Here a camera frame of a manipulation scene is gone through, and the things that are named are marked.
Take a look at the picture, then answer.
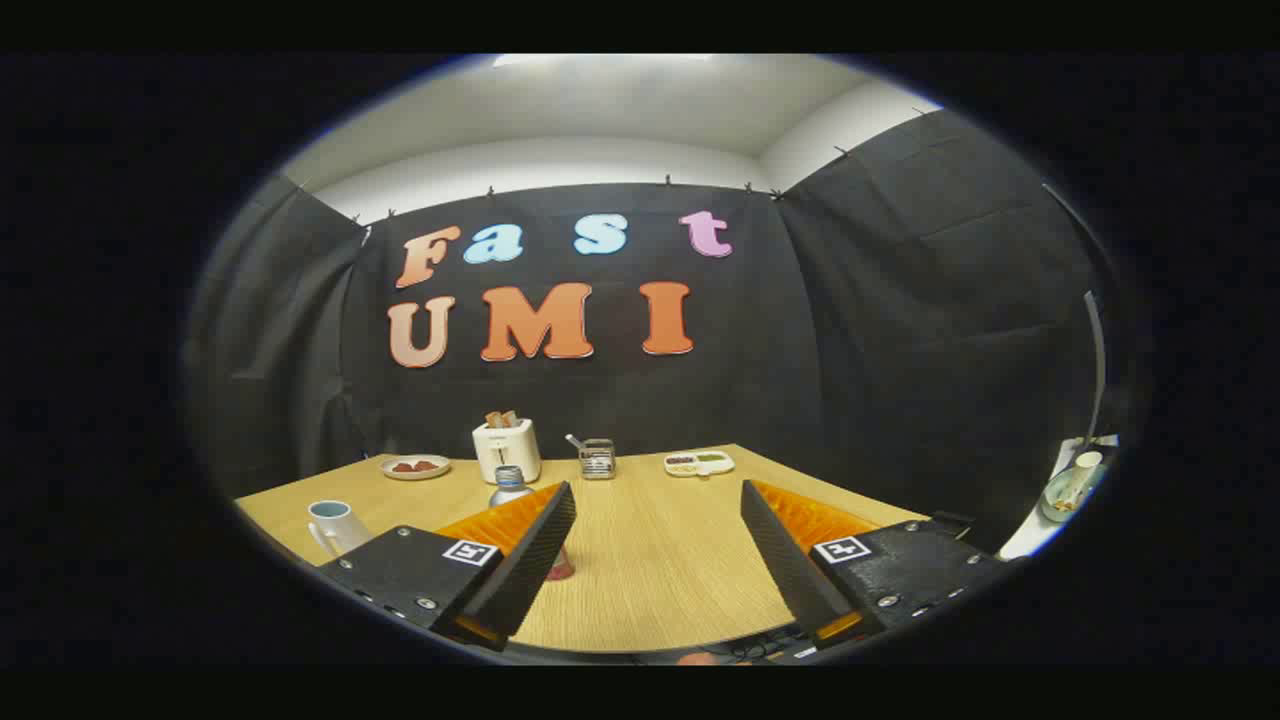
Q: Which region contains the white toaster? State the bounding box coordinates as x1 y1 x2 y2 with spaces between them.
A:
472 418 543 485

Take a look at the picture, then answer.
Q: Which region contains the white side table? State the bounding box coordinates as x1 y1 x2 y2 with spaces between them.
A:
1000 435 1121 561

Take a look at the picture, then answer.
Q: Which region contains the wooden table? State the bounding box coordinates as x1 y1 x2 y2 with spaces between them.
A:
235 444 931 656

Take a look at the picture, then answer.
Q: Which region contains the grey bowl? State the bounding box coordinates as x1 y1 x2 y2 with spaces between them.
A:
1040 465 1106 523

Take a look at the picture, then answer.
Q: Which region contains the black backdrop cloth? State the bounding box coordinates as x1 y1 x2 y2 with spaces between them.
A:
185 108 1131 556

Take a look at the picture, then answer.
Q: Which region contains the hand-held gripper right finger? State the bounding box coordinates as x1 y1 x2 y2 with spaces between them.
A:
740 479 1013 653

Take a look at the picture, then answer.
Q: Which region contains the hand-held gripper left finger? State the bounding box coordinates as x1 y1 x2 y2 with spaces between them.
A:
318 481 578 653

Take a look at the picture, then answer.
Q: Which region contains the white paper cup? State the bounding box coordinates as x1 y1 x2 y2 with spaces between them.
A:
1062 451 1103 506

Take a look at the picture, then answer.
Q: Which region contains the silver juice bottle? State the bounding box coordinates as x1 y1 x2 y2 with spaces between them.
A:
488 465 576 582

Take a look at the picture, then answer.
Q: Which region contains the white divided dish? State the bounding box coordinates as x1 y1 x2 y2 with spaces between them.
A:
664 450 736 478

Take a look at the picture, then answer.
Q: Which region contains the white round plate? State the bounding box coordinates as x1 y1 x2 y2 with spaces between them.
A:
380 455 452 482

